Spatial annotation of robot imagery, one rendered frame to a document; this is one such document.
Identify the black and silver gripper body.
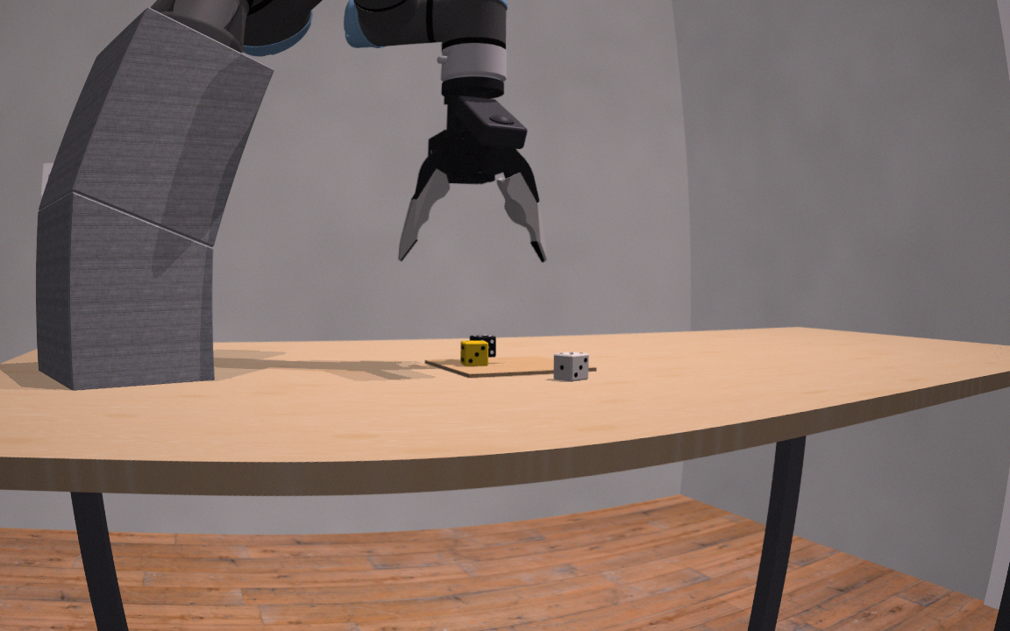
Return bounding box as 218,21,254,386
428,76,512,184

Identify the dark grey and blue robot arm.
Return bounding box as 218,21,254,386
152,0,527,149

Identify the yellow die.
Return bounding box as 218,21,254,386
460,341,488,366

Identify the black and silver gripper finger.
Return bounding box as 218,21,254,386
497,148,546,262
398,140,451,261

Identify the brown square mat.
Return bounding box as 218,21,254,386
424,356,554,378

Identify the grey die with black pips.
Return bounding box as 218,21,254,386
553,352,589,381

